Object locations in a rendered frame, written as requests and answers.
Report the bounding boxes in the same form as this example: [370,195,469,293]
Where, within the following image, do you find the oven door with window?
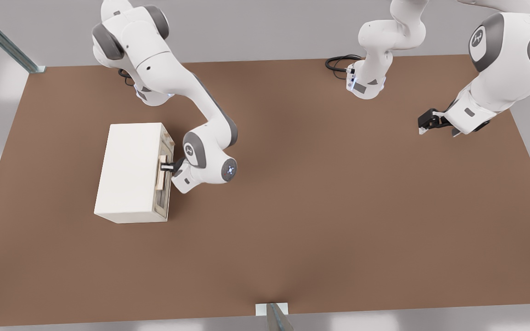
[154,124,176,221]

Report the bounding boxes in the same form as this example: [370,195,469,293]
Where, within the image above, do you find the silver frame post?
[0,2,46,74]
[255,302,294,331]

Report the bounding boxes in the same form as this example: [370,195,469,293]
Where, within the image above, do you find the white oven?
[94,122,176,224]

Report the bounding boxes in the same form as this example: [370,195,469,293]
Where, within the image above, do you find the pale oven door handle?
[156,155,168,192]

